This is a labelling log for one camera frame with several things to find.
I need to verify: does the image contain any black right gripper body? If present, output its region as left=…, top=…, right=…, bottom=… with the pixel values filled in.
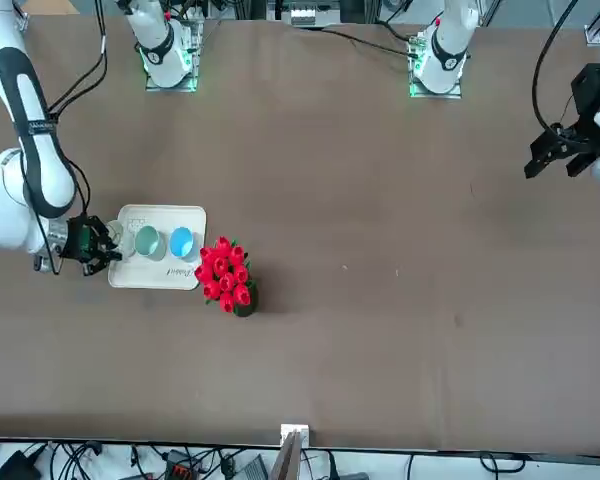
left=62, top=214, right=106, bottom=267

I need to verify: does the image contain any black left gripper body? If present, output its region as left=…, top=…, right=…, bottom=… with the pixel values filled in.
left=554, top=63, right=600, bottom=151

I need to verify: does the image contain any small green cup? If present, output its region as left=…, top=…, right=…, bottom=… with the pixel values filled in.
left=133, top=224, right=169, bottom=262

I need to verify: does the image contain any small blue cup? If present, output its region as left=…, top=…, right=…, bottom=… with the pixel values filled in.
left=168, top=226, right=200, bottom=262

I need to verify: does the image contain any white rectangular tray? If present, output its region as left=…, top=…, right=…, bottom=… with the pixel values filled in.
left=108, top=203, right=208, bottom=291

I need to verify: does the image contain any red tulip bouquet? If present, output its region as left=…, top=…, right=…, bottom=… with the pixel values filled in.
left=193, top=236, right=255, bottom=315

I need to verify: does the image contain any black vase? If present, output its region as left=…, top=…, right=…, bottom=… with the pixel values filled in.
left=232, top=279, right=260, bottom=319

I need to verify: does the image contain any orange and black device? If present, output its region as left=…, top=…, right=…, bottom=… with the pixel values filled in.
left=163, top=448, right=197, bottom=479

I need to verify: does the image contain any black power adapter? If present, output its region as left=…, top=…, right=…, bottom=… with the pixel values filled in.
left=0, top=449, right=37, bottom=480

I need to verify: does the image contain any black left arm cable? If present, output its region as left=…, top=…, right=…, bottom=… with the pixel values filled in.
left=531, top=0, right=581, bottom=135

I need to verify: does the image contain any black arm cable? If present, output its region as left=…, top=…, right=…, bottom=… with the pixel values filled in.
left=531, top=0, right=581, bottom=135
left=44, top=0, right=109, bottom=119

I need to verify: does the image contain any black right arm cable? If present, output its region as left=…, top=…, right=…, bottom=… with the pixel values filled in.
left=44, top=0, right=109, bottom=119

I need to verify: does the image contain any black table cable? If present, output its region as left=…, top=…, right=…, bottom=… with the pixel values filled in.
left=299, top=24, right=416, bottom=56

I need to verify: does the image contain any white post bracket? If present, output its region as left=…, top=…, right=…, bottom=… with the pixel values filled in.
left=279, top=423, right=311, bottom=446

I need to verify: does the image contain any upright camera post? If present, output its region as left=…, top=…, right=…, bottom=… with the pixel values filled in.
left=269, top=432, right=304, bottom=480

